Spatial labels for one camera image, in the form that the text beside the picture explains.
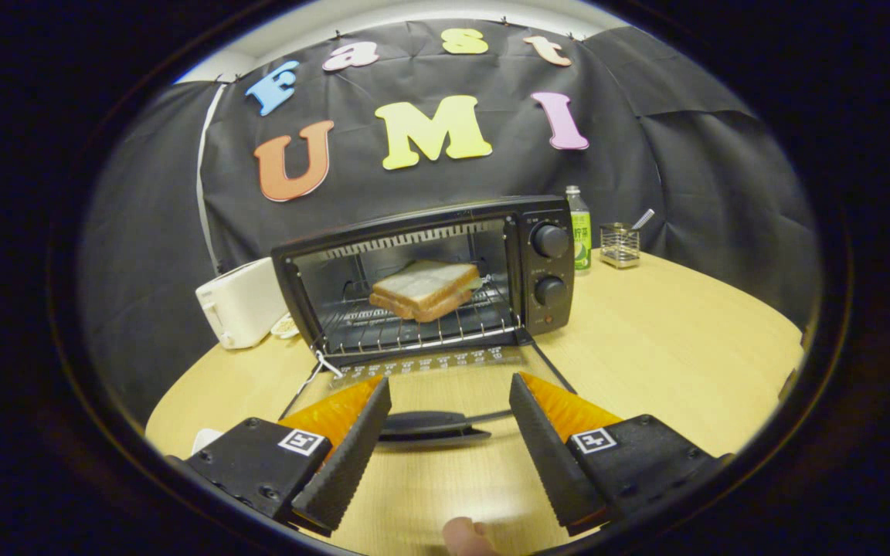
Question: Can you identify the green tea bottle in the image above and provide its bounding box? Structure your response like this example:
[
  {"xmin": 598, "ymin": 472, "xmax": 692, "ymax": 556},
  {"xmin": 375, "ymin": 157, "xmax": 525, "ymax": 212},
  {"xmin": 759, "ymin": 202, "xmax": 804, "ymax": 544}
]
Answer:
[{"xmin": 566, "ymin": 185, "xmax": 593, "ymax": 272}]

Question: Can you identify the black toaster oven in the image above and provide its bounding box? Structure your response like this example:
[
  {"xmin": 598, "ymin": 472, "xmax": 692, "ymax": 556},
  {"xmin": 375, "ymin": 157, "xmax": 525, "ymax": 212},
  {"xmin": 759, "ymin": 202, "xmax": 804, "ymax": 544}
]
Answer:
[{"xmin": 270, "ymin": 195, "xmax": 577, "ymax": 446}]

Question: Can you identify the wire mesh utensil holder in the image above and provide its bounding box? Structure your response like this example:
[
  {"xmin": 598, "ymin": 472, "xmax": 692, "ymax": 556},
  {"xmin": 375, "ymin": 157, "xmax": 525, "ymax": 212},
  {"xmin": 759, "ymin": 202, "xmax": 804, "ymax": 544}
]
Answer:
[{"xmin": 599, "ymin": 222, "xmax": 641, "ymax": 270}]

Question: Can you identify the toast bread sandwich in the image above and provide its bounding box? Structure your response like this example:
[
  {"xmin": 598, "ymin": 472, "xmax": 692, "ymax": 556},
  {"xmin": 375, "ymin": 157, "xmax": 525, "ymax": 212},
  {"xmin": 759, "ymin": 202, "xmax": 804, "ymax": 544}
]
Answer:
[{"xmin": 369, "ymin": 259, "xmax": 486, "ymax": 324}]

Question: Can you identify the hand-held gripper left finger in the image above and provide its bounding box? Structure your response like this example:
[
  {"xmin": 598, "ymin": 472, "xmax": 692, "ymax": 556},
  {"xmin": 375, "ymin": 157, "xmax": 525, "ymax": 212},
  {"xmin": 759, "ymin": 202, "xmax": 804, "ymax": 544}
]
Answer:
[{"xmin": 182, "ymin": 376, "xmax": 392, "ymax": 537}]

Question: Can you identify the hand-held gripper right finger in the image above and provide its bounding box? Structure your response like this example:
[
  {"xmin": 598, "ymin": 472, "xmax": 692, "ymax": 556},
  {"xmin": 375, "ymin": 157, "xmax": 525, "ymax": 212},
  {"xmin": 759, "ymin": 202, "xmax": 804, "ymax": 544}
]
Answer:
[{"xmin": 508, "ymin": 372, "xmax": 732, "ymax": 536}]

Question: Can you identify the white pop-up toaster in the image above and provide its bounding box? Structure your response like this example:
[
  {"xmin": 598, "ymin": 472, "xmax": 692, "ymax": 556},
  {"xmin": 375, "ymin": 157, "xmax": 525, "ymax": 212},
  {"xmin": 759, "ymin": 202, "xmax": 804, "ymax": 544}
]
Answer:
[{"xmin": 195, "ymin": 257, "xmax": 289, "ymax": 350}]

